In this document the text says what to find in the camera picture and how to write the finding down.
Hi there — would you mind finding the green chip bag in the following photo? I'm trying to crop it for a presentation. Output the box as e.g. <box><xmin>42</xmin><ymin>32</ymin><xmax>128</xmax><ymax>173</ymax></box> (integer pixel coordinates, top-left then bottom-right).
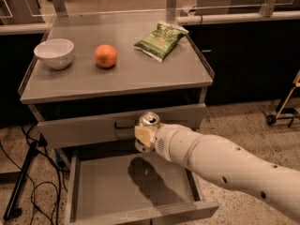
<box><xmin>134</xmin><ymin>21</ymin><xmax>188</xmax><ymax>62</ymax></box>

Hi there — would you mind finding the wheeled cart frame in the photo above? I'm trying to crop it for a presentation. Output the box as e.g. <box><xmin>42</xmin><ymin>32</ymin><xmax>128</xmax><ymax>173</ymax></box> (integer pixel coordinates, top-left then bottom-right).
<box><xmin>264</xmin><ymin>70</ymin><xmax>300</xmax><ymax>127</ymax></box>

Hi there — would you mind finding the black floor cable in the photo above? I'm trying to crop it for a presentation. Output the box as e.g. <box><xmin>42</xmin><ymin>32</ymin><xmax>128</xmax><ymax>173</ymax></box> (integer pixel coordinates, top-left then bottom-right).
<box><xmin>0</xmin><ymin>124</ymin><xmax>69</xmax><ymax>225</ymax></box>

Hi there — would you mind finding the open grey middle drawer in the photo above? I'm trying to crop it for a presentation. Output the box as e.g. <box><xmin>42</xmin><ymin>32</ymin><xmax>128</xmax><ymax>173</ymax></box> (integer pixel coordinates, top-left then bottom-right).
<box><xmin>65</xmin><ymin>141</ymin><xmax>219</xmax><ymax>225</ymax></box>

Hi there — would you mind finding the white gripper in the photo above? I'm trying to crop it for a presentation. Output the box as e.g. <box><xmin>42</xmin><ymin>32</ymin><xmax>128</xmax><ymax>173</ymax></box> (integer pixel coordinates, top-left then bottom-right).
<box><xmin>134</xmin><ymin>125</ymin><xmax>196</xmax><ymax>163</ymax></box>

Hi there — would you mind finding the black tripod stand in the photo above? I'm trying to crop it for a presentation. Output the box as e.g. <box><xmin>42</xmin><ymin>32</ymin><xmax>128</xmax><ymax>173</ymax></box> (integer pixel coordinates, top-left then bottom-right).
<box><xmin>3</xmin><ymin>142</ymin><xmax>41</xmax><ymax>221</ymax></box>

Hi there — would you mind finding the grey drawer cabinet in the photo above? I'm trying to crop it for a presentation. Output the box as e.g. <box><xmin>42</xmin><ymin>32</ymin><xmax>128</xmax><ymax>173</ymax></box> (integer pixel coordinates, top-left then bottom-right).
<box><xmin>17</xmin><ymin>9</ymin><xmax>220</xmax><ymax>225</ymax></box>

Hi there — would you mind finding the orange fruit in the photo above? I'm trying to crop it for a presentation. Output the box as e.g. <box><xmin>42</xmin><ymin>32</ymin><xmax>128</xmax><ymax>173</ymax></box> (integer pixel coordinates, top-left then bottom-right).
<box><xmin>95</xmin><ymin>44</ymin><xmax>117</xmax><ymax>68</ymax></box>

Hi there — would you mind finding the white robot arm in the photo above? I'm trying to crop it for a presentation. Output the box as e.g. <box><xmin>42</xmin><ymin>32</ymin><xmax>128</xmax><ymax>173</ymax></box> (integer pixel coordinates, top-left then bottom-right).
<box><xmin>135</xmin><ymin>125</ymin><xmax>300</xmax><ymax>223</ymax></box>

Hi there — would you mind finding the green 7up can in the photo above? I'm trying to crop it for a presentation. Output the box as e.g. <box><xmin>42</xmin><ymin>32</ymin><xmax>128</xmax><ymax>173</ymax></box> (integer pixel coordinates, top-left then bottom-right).
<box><xmin>135</xmin><ymin>112</ymin><xmax>160</xmax><ymax>153</ymax></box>

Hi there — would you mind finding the white bowl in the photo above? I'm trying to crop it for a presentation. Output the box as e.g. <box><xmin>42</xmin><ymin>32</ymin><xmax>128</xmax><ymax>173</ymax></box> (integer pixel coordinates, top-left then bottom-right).
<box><xmin>34</xmin><ymin>38</ymin><xmax>75</xmax><ymax>69</ymax></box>

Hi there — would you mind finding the black drawer handle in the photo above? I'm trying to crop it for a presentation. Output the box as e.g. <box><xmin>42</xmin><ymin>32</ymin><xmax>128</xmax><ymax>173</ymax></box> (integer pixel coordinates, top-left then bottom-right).
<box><xmin>114</xmin><ymin>119</ymin><xmax>138</xmax><ymax>130</ymax></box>

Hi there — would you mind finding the grey top drawer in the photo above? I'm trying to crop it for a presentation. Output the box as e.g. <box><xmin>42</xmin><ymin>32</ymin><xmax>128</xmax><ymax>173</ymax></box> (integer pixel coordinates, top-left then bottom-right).
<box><xmin>37</xmin><ymin>103</ymin><xmax>205</xmax><ymax>149</ymax></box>

